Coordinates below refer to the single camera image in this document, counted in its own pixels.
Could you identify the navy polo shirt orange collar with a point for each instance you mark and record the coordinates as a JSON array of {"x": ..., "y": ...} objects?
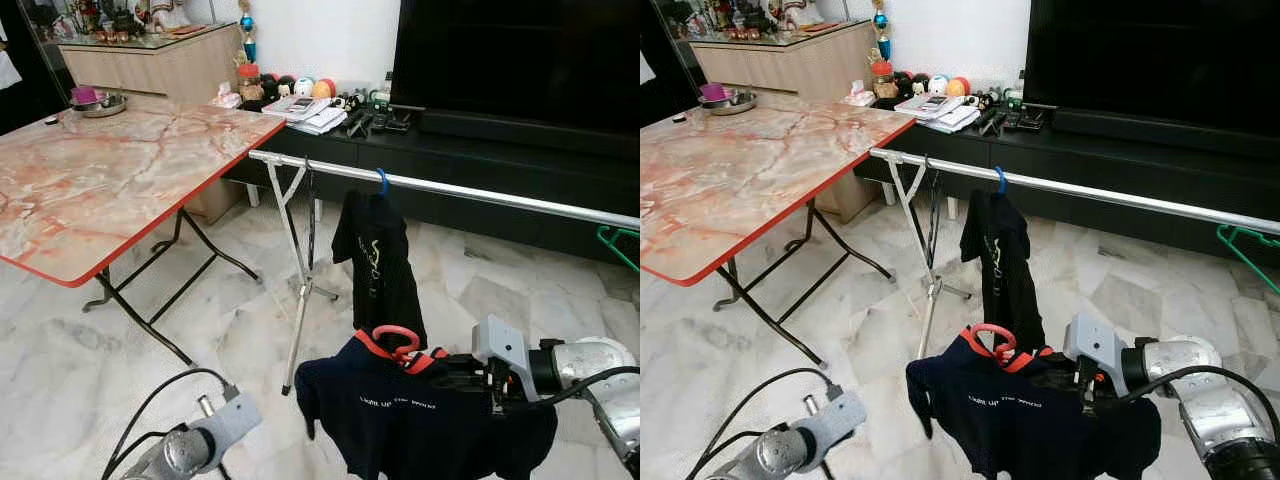
[
  {"x": 420, "y": 430},
  {"x": 1030, "y": 430}
]

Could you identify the red plastic hanger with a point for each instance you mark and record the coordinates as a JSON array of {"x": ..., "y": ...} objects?
[
  {"x": 385, "y": 329},
  {"x": 985, "y": 327}
]

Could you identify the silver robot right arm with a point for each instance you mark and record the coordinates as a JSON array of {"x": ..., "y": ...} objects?
[
  {"x": 590, "y": 365},
  {"x": 1190, "y": 370}
]

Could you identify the green plastic hanger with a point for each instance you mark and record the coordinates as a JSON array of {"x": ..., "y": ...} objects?
[
  {"x": 618, "y": 252},
  {"x": 1250, "y": 265}
]

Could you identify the blue plastic hanger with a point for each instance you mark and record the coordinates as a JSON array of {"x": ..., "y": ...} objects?
[
  {"x": 385, "y": 183},
  {"x": 1003, "y": 181}
]

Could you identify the black printed t-shirt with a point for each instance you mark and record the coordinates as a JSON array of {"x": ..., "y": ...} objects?
[
  {"x": 385, "y": 270},
  {"x": 1005, "y": 270}
]

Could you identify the silver metal clothes rack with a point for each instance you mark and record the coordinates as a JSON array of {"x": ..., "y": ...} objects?
[
  {"x": 480, "y": 194},
  {"x": 1100, "y": 193}
]

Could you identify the black TV console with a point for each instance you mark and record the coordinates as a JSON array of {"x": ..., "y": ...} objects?
[
  {"x": 1150, "y": 160},
  {"x": 520, "y": 160}
]

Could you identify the black soundbar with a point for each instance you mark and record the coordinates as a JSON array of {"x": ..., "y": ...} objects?
[
  {"x": 520, "y": 122},
  {"x": 1150, "y": 122}
]

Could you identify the black remote control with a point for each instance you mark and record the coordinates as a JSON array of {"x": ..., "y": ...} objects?
[
  {"x": 368, "y": 122},
  {"x": 1005, "y": 120},
  {"x": 990, "y": 122},
  {"x": 353, "y": 124}
]

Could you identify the small green-labelled bottle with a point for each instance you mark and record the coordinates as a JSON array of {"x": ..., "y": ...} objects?
[
  {"x": 1012, "y": 93},
  {"x": 380, "y": 96}
]

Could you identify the stack of white papers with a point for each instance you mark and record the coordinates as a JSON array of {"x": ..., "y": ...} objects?
[
  {"x": 940, "y": 112},
  {"x": 310, "y": 115}
]

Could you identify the black flat television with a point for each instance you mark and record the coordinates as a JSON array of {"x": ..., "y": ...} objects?
[
  {"x": 520, "y": 60},
  {"x": 1150, "y": 60}
]

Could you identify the marble-pattern folding table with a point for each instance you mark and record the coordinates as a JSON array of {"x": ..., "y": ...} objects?
[
  {"x": 120, "y": 180},
  {"x": 740, "y": 180}
]

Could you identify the pink tissue pack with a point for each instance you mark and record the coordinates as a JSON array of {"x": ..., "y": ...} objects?
[
  {"x": 227, "y": 97},
  {"x": 858, "y": 95}
]

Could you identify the red-lidded jar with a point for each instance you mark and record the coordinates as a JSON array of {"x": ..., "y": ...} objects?
[
  {"x": 249, "y": 82},
  {"x": 882, "y": 78}
]

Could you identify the white cloth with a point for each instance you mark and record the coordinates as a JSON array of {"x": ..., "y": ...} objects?
[
  {"x": 5, "y": 70},
  {"x": 645, "y": 68}
]

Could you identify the purple cup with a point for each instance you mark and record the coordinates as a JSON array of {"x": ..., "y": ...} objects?
[
  {"x": 714, "y": 92},
  {"x": 85, "y": 95}
]

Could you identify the metal bowl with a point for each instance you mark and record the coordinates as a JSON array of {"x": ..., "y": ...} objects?
[
  {"x": 735, "y": 105},
  {"x": 105, "y": 108}
]

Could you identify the blue and gold trophy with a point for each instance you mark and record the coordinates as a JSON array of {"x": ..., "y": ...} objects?
[
  {"x": 880, "y": 30},
  {"x": 247, "y": 30}
]

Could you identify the light wooden cabinet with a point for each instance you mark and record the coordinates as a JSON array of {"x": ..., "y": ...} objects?
[
  {"x": 790, "y": 68},
  {"x": 150, "y": 70}
]

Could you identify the orange tray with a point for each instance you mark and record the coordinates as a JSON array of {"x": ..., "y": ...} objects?
[
  {"x": 187, "y": 30},
  {"x": 817, "y": 28}
]

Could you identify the white figurine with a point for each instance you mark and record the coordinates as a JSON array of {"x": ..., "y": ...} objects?
[
  {"x": 165, "y": 12},
  {"x": 798, "y": 10}
]

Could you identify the dark teapot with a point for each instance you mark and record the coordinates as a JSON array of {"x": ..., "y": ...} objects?
[
  {"x": 748, "y": 18},
  {"x": 122, "y": 20}
]

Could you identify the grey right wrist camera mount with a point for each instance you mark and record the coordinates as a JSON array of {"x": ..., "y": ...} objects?
[
  {"x": 503, "y": 345},
  {"x": 1092, "y": 343}
]

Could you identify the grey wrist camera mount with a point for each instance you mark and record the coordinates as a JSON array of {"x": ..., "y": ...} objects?
[
  {"x": 230, "y": 420},
  {"x": 1092, "y": 343},
  {"x": 832, "y": 420},
  {"x": 503, "y": 345}
]

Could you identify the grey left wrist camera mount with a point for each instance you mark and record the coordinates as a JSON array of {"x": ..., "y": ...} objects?
[
  {"x": 832, "y": 420},
  {"x": 230, "y": 420}
]

